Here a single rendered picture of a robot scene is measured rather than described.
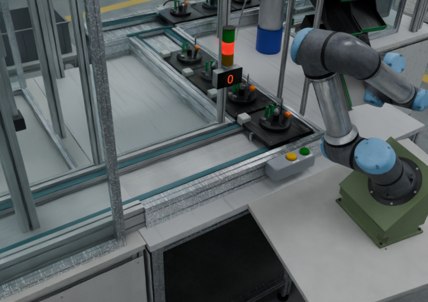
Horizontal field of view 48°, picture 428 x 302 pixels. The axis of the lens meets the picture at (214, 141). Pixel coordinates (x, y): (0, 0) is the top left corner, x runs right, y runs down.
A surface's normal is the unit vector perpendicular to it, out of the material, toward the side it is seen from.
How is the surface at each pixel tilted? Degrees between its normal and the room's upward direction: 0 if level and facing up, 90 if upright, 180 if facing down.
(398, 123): 0
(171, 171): 0
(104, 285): 90
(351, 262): 0
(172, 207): 90
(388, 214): 41
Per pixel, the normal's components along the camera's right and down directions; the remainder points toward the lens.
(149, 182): 0.03, -0.81
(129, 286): 0.54, 0.51
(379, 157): -0.49, -0.43
